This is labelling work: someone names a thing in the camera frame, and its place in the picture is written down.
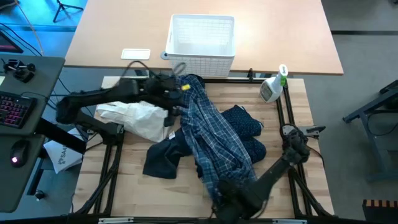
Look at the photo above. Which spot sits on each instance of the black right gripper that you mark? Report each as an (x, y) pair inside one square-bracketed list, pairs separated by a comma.
[(231, 205)]

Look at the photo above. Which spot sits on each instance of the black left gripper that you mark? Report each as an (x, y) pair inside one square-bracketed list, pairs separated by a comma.
[(161, 90)]

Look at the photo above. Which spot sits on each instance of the blue plaid shirt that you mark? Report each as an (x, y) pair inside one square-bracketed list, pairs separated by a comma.
[(211, 130)]

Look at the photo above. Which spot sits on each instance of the navy dotted garment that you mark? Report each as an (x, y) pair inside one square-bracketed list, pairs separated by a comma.
[(245, 124)]

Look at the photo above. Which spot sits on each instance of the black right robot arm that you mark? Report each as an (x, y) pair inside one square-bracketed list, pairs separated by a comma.
[(270, 174)]

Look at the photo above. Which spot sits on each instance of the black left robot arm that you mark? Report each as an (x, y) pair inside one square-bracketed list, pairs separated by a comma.
[(93, 96)]

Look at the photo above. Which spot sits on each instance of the white plastic laundry basket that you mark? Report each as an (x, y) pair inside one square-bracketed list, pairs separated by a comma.
[(199, 37)]

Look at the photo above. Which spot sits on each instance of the cream white garment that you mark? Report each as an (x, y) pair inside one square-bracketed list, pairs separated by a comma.
[(136, 119)]

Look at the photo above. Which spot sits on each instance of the plain dark navy garment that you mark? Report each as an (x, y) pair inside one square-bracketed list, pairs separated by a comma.
[(161, 158)]

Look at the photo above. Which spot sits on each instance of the small white rectangular tray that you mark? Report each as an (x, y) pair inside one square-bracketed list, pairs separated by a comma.
[(135, 54)]

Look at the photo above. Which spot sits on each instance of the white spray bottle green trigger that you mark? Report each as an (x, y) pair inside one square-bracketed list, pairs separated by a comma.
[(273, 88)]

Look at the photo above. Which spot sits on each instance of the white paper bag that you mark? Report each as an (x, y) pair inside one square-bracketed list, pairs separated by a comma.
[(63, 155)]

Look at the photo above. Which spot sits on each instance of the grey side desk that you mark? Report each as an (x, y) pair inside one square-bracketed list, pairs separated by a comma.
[(46, 71)]

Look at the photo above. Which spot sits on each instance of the tan wooden desk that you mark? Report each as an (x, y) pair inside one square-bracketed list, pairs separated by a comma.
[(280, 37)]

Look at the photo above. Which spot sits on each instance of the black box with wooden stripes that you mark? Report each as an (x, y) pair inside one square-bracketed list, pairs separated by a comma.
[(381, 211)]

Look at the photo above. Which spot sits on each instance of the black tripod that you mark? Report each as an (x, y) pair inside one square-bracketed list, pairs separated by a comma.
[(63, 7)]

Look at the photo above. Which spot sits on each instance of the black round knob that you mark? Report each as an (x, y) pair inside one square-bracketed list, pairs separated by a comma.
[(39, 195)]

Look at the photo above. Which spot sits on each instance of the black computer mouse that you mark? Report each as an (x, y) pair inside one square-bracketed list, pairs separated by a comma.
[(19, 154)]

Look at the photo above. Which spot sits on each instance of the black backlit keyboard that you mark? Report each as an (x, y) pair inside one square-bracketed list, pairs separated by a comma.
[(14, 109)]

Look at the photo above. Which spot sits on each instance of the black desk clamp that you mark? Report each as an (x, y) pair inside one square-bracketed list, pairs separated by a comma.
[(20, 70)]

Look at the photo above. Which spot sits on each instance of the dark blue-grey metal stand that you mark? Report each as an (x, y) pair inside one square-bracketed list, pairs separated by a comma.
[(377, 130)]

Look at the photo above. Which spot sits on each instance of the dark tablet screen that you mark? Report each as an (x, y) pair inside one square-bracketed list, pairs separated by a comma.
[(7, 43)]

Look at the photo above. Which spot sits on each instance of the silver metal bracket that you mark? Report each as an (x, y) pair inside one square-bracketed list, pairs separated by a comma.
[(289, 221), (115, 221)]

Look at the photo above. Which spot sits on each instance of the black aluminium table frame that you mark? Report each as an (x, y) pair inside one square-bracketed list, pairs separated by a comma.
[(107, 174)]

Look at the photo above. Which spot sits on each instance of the small black post clamp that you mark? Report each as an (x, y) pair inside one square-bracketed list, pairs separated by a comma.
[(250, 74)]

